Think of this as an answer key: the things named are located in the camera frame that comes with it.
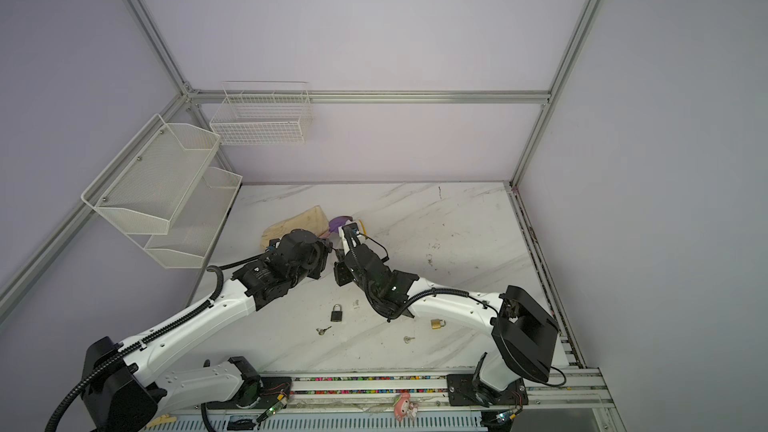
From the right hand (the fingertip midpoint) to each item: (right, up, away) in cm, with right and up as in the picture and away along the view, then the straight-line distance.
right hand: (332, 253), depth 76 cm
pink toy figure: (+19, -35, -8) cm, 41 cm away
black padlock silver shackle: (+4, -3, -9) cm, 10 cm away
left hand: (0, +3, +2) cm, 3 cm away
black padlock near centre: (-1, -20, +9) cm, 22 cm away
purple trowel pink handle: (-5, +6, +29) cm, 30 cm away
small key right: (+20, -25, +5) cm, 32 cm away
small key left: (-5, -23, +7) cm, 25 cm away
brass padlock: (+29, -22, +9) cm, 37 cm away
